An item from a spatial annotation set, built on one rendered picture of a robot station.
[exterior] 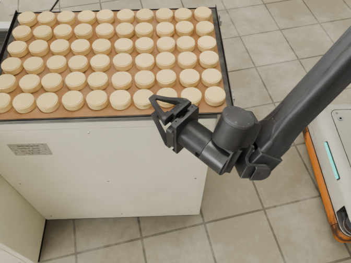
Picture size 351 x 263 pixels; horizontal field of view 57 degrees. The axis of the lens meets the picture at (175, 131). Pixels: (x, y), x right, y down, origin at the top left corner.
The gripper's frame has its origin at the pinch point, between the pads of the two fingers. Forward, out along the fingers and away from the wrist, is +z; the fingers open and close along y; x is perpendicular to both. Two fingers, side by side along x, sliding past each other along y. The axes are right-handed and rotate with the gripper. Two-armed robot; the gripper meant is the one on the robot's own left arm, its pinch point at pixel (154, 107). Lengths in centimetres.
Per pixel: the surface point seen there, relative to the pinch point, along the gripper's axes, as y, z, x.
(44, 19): 6.2, 49.3, 4.3
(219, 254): 99, -22, 9
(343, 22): 101, 12, 195
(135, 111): 8.5, 7.3, 0.1
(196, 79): 6.7, 2.2, 16.4
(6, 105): 6.3, 29.9, -20.0
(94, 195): 64, 24, -14
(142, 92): 6.5, 9.1, 4.3
